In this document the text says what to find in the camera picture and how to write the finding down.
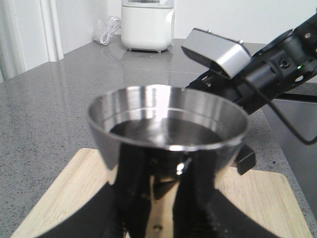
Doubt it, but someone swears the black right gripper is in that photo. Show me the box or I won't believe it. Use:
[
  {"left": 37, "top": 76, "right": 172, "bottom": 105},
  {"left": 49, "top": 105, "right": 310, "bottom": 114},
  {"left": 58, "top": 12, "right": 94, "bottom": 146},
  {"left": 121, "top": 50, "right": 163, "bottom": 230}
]
[{"left": 188, "top": 15, "right": 317, "bottom": 114}]

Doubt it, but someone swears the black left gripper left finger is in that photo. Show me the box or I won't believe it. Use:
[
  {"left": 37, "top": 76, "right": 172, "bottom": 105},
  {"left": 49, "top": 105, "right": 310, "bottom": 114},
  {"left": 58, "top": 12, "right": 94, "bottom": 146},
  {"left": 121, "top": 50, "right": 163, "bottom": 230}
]
[{"left": 42, "top": 144, "right": 151, "bottom": 238}]

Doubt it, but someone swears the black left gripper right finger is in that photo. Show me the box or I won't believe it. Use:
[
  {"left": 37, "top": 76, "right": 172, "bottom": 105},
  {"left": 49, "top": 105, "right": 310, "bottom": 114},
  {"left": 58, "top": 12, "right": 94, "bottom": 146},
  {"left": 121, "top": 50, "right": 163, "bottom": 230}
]
[{"left": 173, "top": 154, "right": 275, "bottom": 238}]

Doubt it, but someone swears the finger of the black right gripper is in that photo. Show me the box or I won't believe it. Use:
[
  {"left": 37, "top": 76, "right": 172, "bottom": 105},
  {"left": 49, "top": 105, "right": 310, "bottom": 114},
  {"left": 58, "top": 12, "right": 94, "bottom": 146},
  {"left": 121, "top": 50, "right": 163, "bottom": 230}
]
[{"left": 230, "top": 144, "right": 256, "bottom": 175}]

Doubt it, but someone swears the steel hourglass jigger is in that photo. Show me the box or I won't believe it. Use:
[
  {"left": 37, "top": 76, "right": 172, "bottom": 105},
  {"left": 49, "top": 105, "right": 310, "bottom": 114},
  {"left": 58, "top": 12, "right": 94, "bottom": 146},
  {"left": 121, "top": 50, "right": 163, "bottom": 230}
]
[{"left": 88, "top": 85, "right": 249, "bottom": 238}]

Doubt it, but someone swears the wooden cutting board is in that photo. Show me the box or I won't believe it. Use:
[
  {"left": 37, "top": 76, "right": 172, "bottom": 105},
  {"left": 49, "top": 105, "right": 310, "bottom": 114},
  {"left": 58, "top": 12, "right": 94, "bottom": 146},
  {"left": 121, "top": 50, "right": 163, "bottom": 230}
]
[{"left": 13, "top": 148, "right": 311, "bottom": 238}]

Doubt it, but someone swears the white blender appliance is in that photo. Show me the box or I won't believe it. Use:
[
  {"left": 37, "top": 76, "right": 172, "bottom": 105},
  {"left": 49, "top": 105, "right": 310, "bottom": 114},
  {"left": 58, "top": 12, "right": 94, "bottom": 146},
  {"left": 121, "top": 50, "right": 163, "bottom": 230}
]
[{"left": 121, "top": 0, "right": 175, "bottom": 53}]

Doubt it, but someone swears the black cable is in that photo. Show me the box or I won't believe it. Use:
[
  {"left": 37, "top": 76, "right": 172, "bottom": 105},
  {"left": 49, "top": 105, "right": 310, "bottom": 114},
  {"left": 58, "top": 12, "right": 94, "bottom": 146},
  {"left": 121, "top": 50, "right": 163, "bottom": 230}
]
[{"left": 245, "top": 78, "right": 317, "bottom": 146}]

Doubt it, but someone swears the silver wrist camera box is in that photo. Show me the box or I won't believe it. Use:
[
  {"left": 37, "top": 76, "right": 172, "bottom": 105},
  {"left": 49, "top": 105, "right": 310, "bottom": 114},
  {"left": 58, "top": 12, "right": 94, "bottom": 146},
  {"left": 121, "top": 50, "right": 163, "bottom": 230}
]
[{"left": 181, "top": 28, "right": 251, "bottom": 78}]

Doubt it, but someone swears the white coiled cable bag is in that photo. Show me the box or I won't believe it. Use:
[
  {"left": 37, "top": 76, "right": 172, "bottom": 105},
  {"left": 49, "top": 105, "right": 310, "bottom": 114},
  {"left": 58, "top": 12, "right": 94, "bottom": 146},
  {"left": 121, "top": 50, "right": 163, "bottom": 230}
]
[{"left": 93, "top": 16, "right": 120, "bottom": 46}]

